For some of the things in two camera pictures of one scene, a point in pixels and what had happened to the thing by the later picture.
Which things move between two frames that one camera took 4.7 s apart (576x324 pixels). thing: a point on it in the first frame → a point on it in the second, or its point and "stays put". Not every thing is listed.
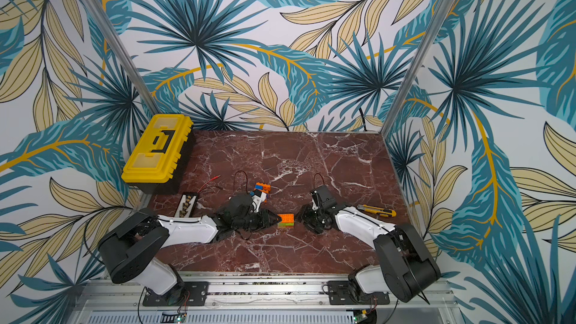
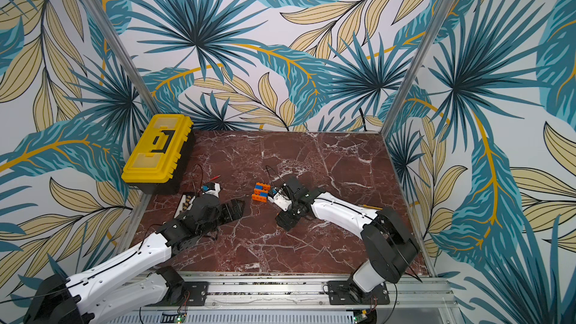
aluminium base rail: (263, 299) stays put
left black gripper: (265, 219) → (238, 211)
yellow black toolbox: (158, 164) stays put
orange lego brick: (265, 187) stays put
